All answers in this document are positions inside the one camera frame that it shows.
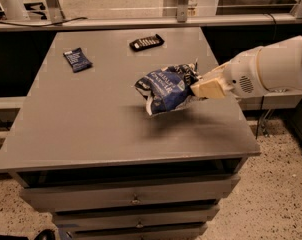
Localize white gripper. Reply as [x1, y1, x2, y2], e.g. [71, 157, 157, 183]
[191, 46, 267, 99]

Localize blue potato chip bag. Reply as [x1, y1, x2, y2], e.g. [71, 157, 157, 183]
[134, 63, 199, 116]

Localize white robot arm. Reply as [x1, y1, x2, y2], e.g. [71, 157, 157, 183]
[191, 35, 302, 99]

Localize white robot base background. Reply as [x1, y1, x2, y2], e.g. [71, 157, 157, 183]
[0, 0, 30, 21]

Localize black rxbar chocolate bar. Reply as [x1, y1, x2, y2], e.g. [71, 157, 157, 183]
[129, 34, 164, 52]

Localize top drawer with knob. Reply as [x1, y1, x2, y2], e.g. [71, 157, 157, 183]
[20, 174, 240, 212]

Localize drawer with knob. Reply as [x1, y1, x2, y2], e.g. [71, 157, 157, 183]
[20, 174, 240, 212]
[53, 204, 219, 231]

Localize small blue snack bar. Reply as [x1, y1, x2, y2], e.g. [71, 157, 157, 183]
[63, 48, 92, 73]

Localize grey drawer cabinet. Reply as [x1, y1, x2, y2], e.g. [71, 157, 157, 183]
[0, 27, 262, 240]

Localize bottom drawer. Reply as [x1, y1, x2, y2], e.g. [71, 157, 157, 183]
[59, 223, 207, 240]

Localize middle drawer with knob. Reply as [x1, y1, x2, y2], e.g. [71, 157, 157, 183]
[53, 204, 219, 231]

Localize black hanging cable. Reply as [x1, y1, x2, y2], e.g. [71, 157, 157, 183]
[255, 95, 266, 140]

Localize metal bracket post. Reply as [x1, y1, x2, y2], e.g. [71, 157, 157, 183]
[177, 0, 189, 23]

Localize grey metal rail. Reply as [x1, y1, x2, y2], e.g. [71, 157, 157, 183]
[0, 13, 302, 32]

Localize black cable on rail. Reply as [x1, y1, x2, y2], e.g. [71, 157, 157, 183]
[0, 16, 89, 28]

